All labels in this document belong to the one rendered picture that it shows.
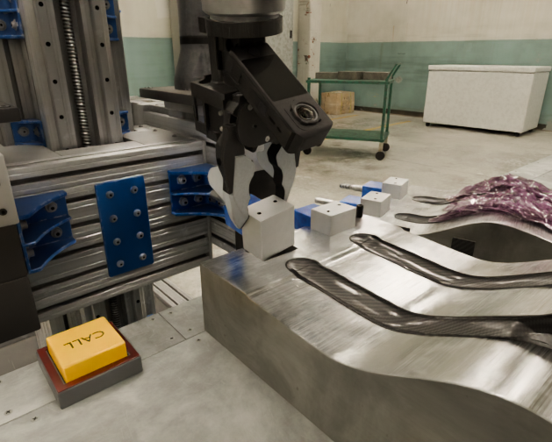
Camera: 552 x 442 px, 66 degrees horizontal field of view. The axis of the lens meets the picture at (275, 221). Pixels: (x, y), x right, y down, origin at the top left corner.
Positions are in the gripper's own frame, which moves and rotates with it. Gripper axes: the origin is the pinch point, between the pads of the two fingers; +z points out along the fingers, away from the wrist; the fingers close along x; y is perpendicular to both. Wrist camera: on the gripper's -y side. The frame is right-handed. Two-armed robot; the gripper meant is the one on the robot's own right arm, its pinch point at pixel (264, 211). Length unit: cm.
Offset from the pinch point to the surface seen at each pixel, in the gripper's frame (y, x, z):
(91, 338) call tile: 2.7, 20.8, 7.9
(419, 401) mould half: -25.4, 7.8, -0.4
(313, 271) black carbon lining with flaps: -7.3, -0.8, 4.7
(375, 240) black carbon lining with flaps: -7.1, -12.1, 6.0
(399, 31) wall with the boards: 451, -688, 106
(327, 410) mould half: -18.7, 8.8, 7.4
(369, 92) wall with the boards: 488, -669, 221
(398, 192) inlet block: 5.0, -35.8, 12.9
